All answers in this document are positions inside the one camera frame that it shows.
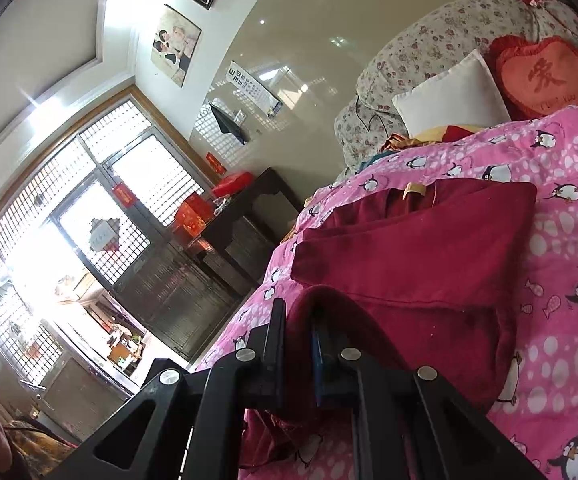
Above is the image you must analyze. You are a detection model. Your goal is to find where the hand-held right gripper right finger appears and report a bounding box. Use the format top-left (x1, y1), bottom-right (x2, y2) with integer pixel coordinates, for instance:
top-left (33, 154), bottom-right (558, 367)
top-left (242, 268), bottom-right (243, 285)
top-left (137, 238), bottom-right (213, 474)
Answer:
top-left (312, 321), bottom-right (546, 480)

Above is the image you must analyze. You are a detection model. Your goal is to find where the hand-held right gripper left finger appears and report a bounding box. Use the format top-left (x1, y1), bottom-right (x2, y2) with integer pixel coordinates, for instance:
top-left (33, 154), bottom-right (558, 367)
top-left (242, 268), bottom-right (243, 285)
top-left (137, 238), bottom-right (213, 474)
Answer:
top-left (44, 298), bottom-right (288, 480)

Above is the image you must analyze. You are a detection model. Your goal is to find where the dark red garment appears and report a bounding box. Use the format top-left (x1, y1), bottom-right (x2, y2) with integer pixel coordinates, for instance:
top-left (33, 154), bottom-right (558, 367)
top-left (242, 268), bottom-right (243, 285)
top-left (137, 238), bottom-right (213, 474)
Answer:
top-left (241, 176), bottom-right (539, 480)

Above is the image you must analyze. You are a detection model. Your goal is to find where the metal grille door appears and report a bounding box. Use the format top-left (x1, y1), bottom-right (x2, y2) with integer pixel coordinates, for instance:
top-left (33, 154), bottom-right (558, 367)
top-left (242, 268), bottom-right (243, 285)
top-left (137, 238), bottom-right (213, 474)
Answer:
top-left (51, 127), bottom-right (251, 362)

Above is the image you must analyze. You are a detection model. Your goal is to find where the dark wooden side table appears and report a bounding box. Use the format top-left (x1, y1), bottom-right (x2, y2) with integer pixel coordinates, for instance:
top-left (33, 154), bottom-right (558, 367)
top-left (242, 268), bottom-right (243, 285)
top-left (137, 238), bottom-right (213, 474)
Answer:
top-left (189, 167), bottom-right (304, 297)

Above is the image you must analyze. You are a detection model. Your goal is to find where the tall red gift box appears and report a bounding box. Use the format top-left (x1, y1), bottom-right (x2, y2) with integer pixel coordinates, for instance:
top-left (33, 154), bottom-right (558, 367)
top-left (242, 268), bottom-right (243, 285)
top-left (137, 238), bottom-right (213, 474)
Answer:
top-left (174, 193), bottom-right (215, 234)

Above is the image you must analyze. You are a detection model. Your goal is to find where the flat red gift box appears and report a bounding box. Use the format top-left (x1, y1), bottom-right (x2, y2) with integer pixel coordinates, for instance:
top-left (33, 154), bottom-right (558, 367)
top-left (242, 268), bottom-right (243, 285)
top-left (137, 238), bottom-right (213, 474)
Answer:
top-left (212, 171), bottom-right (256, 199)

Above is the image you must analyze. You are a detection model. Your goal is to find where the white diamond door paper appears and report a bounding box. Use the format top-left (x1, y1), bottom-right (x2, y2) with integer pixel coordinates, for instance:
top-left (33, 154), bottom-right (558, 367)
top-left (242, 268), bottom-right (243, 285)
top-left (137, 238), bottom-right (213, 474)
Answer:
top-left (89, 216), bottom-right (122, 254)

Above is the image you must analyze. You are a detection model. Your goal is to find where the dark hanging cloth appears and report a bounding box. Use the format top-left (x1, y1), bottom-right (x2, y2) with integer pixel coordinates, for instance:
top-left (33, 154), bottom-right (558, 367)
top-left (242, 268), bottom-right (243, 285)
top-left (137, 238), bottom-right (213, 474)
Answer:
top-left (209, 102), bottom-right (250, 147)

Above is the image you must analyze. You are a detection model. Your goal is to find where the brown patterned cloth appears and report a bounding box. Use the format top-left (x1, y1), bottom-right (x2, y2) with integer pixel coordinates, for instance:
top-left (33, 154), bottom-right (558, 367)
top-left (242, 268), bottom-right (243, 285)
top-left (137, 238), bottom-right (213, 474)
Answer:
top-left (3, 417), bottom-right (80, 480)

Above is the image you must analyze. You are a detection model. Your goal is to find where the yellow and red cloth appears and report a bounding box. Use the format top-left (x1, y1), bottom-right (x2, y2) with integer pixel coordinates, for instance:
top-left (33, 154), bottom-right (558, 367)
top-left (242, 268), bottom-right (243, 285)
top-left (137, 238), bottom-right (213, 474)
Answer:
top-left (379, 124), bottom-right (491, 155)

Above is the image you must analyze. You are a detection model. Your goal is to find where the pink penguin print blanket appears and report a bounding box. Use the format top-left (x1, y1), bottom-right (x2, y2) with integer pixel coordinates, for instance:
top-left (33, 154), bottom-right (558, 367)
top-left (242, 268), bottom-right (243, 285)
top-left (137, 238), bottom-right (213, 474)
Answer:
top-left (196, 102), bottom-right (578, 480)

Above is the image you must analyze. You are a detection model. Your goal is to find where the white pillow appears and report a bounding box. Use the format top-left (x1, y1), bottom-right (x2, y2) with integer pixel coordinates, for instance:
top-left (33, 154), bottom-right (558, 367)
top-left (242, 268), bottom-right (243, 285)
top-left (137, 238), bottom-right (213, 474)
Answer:
top-left (391, 49), bottom-right (513, 139)

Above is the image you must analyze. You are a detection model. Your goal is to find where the red heart cushion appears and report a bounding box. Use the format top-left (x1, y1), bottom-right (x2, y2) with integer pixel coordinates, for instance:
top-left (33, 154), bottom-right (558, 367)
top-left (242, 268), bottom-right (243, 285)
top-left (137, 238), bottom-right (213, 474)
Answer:
top-left (484, 35), bottom-right (578, 122)

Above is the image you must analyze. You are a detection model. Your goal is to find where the eye chart wall calendar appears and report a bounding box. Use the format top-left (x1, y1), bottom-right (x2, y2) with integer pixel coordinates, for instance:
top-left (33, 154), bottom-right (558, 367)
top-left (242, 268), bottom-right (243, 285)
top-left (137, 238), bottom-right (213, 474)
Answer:
top-left (225, 61), bottom-right (284, 119)

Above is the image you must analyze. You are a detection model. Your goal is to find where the wall poster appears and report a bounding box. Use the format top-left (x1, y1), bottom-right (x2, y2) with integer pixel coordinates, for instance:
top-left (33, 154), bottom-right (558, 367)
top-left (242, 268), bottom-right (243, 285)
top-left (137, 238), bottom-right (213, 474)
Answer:
top-left (150, 5), bottom-right (203, 87)

